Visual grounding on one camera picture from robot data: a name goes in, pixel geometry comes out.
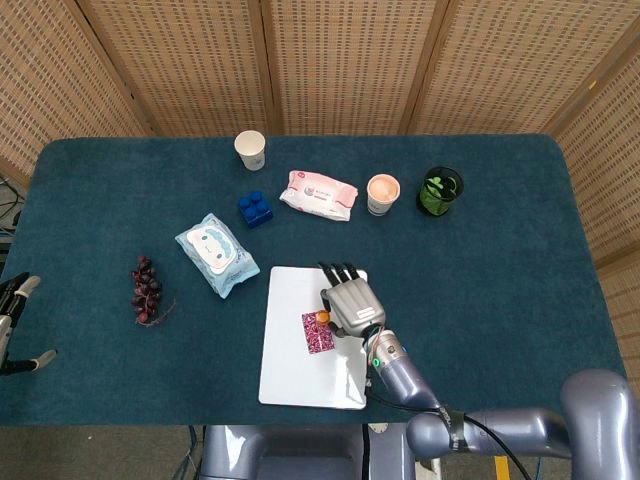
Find blue building block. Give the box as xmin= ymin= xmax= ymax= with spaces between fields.
xmin=236 ymin=189 xmax=275 ymax=230

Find maroon patterned rectangular packet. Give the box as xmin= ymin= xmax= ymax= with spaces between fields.
xmin=301 ymin=310 xmax=337 ymax=354

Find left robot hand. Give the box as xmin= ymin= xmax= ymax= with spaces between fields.
xmin=0 ymin=272 xmax=59 ymax=377

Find pink wet wipes pack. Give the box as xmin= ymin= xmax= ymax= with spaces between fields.
xmin=278 ymin=169 xmax=360 ymax=223

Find green black cup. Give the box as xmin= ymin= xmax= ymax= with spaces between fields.
xmin=415 ymin=166 xmax=465 ymax=218

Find purple grapes bunch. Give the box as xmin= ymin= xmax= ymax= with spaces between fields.
xmin=130 ymin=255 xmax=177 ymax=329

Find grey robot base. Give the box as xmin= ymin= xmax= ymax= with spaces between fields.
xmin=199 ymin=422 xmax=416 ymax=480

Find white board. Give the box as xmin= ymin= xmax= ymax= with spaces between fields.
xmin=257 ymin=265 xmax=370 ymax=411

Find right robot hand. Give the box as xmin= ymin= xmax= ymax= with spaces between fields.
xmin=316 ymin=260 xmax=389 ymax=339

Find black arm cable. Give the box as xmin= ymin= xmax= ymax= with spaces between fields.
xmin=366 ymin=380 xmax=534 ymax=480

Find blue table cloth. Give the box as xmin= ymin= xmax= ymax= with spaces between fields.
xmin=0 ymin=133 xmax=626 ymax=427

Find bamboo folding screen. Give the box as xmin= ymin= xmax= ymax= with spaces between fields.
xmin=0 ymin=0 xmax=640 ymax=371

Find blue cartoon wet wipes pack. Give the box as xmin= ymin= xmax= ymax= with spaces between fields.
xmin=174 ymin=212 xmax=261 ymax=300

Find white paper cup blue print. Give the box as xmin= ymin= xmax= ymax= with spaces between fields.
xmin=233 ymin=130 xmax=267 ymax=173

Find white paper coffee cup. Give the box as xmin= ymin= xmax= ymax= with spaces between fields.
xmin=366 ymin=173 xmax=402 ymax=217

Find black floor cables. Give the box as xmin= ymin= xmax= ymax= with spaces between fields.
xmin=0 ymin=172 xmax=24 ymax=236

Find blue cable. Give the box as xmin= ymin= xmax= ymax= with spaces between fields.
xmin=182 ymin=424 xmax=201 ymax=480

